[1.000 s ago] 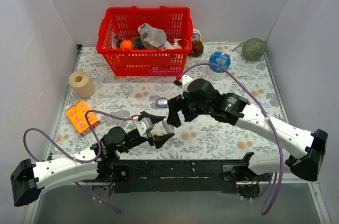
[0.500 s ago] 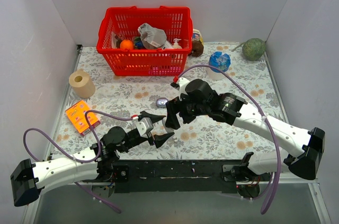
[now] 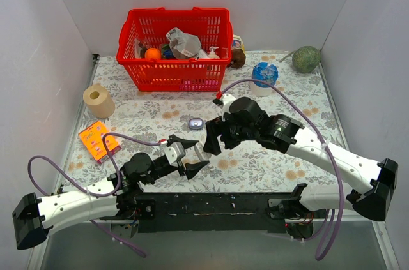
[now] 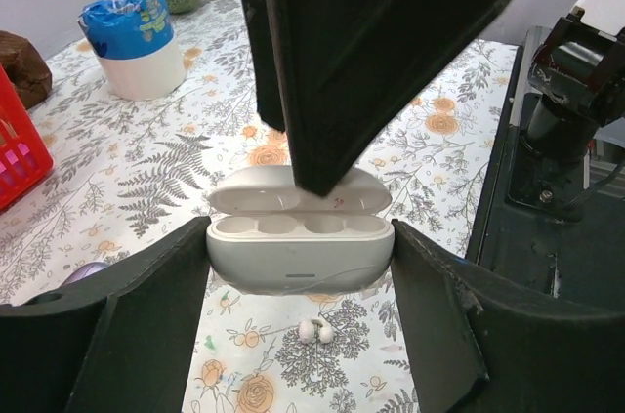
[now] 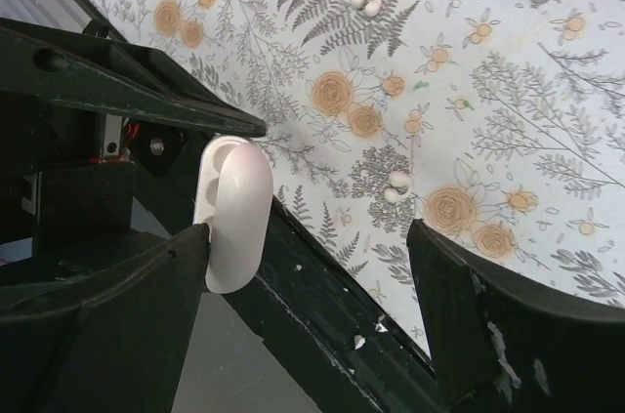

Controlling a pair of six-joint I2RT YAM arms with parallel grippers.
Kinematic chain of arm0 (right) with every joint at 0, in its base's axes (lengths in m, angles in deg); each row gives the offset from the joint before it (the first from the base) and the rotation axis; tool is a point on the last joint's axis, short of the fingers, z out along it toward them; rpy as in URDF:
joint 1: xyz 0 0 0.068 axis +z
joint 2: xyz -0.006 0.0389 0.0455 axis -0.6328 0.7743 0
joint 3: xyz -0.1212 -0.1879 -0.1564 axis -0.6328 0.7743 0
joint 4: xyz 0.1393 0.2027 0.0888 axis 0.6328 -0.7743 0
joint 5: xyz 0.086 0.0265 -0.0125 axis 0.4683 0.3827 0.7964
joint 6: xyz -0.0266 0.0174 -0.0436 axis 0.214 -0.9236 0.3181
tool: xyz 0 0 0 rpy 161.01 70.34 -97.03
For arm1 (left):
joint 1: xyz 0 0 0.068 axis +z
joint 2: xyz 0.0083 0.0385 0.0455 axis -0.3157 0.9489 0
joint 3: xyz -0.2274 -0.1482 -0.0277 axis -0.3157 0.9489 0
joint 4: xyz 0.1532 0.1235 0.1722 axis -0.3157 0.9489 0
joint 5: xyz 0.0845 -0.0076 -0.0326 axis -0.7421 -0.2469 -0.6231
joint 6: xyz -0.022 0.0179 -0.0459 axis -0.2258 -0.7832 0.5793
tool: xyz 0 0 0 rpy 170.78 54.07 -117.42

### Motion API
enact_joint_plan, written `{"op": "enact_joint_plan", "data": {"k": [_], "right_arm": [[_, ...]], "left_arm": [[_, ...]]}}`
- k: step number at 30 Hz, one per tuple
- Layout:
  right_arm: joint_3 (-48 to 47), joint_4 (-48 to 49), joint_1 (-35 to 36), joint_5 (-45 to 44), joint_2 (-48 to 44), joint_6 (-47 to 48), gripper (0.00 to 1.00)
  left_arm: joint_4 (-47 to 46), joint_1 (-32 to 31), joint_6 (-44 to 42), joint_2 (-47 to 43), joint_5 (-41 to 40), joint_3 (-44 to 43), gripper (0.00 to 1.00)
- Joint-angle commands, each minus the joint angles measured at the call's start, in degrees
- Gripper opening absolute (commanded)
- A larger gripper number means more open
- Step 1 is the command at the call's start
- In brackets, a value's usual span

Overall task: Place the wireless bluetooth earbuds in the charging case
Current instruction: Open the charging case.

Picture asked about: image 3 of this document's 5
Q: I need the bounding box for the purple earbud charging case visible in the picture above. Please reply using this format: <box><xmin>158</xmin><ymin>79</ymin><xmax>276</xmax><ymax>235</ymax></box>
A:
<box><xmin>188</xmin><ymin>118</ymin><xmax>205</xmax><ymax>130</ymax></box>

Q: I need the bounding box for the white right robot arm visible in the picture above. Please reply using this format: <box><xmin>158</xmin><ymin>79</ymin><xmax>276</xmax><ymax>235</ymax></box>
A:
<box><xmin>203</xmin><ymin>94</ymin><xmax>398</xmax><ymax>221</ymax></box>

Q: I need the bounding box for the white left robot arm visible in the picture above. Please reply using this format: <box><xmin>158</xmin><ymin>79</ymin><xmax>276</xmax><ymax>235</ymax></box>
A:
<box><xmin>12</xmin><ymin>135</ymin><xmax>209</xmax><ymax>250</ymax></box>

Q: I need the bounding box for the floral table mat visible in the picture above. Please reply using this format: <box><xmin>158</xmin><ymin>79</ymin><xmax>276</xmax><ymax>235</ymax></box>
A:
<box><xmin>65</xmin><ymin>52</ymin><xmax>344</xmax><ymax>192</ymax></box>

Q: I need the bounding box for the blue lidded white jar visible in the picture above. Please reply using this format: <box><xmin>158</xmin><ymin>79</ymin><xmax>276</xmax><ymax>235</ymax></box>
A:
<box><xmin>249</xmin><ymin>62</ymin><xmax>279</xmax><ymax>97</ymax></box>

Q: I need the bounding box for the brown jar with label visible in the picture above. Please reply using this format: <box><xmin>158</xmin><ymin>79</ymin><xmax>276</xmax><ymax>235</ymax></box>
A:
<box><xmin>228</xmin><ymin>34</ymin><xmax>246</xmax><ymax>69</ymax></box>

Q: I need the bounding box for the white pump bottle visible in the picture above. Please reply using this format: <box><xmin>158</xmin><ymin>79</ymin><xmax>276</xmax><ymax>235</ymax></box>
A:
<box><xmin>208</xmin><ymin>46</ymin><xmax>220</xmax><ymax>59</ymax></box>

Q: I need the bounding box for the orange snack box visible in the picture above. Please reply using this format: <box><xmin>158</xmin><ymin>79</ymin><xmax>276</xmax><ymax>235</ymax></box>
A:
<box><xmin>79</xmin><ymin>121</ymin><xmax>109</xmax><ymax>165</ymax></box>

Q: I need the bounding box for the beige paper roll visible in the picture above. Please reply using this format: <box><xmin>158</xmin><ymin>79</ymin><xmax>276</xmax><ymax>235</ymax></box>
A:
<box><xmin>83</xmin><ymin>83</ymin><xmax>116</xmax><ymax>119</ymax></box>

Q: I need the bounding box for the grey crumpled bag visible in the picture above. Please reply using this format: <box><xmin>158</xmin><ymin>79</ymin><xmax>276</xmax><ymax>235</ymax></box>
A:
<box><xmin>166</xmin><ymin>27</ymin><xmax>201</xmax><ymax>60</ymax></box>

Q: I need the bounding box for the orange fruit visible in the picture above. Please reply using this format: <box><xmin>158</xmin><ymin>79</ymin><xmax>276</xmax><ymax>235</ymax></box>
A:
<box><xmin>144</xmin><ymin>47</ymin><xmax>162</xmax><ymax>60</ymax></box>

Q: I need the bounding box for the green melon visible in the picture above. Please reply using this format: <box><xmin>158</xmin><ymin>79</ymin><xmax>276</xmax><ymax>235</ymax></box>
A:
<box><xmin>279</xmin><ymin>46</ymin><xmax>321</xmax><ymax>73</ymax></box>

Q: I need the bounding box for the red plastic shopping basket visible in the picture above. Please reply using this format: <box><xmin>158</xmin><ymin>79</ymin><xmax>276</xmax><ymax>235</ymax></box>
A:
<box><xmin>116</xmin><ymin>7</ymin><xmax>233</xmax><ymax>92</ymax></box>

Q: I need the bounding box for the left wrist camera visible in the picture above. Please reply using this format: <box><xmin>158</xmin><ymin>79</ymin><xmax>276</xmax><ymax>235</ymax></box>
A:
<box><xmin>159</xmin><ymin>139</ymin><xmax>186</xmax><ymax>167</ymax></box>

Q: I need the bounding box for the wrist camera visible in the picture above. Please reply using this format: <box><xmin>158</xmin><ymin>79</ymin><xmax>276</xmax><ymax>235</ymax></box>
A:
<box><xmin>213</xmin><ymin>91</ymin><xmax>236</xmax><ymax>121</ymax></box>
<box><xmin>159</xmin><ymin>139</ymin><xmax>186</xmax><ymax>167</ymax></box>

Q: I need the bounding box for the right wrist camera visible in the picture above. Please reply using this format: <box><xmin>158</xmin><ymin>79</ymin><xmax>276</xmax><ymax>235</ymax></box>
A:
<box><xmin>213</xmin><ymin>91</ymin><xmax>236</xmax><ymax>121</ymax></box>

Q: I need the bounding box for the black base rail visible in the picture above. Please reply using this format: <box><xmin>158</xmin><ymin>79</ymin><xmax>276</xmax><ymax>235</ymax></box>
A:
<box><xmin>110</xmin><ymin>191</ymin><xmax>316</xmax><ymax>239</ymax></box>

